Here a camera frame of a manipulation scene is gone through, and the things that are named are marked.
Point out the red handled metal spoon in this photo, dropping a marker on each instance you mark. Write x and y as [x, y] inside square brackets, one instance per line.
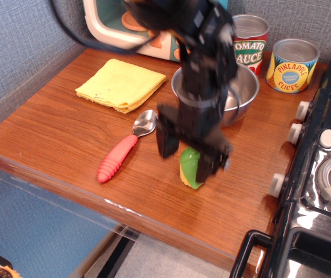
[144, 124]

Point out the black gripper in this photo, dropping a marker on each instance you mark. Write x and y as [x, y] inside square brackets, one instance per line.
[197, 123]

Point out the white stove knob front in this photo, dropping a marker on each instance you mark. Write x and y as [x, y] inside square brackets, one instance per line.
[276, 185]

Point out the white stove knob middle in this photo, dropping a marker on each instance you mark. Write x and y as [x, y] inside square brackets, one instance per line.
[294, 133]

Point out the white stove knob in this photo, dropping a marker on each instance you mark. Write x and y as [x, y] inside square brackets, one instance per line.
[302, 110]
[276, 185]
[294, 133]

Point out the white stove knob rear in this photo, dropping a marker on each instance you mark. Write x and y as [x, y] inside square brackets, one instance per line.
[302, 110]

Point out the stainless steel bowl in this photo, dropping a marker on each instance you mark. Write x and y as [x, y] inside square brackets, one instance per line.
[241, 89]

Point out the black toy stove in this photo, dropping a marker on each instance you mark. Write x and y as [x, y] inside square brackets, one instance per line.
[300, 245]

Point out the green yellow toy corn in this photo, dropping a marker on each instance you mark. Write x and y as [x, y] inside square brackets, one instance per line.
[188, 162]

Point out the yellow folded cloth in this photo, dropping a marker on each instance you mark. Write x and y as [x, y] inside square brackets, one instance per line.
[121, 86]

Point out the teal toy microwave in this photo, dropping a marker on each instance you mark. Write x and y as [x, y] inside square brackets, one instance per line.
[109, 22]

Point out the tomato sauce can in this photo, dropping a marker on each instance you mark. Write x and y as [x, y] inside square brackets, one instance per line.
[251, 33]

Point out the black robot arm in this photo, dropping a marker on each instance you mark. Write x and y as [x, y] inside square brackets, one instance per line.
[205, 33]

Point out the pineapple slices can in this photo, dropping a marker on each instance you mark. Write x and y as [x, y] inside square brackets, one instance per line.
[292, 65]

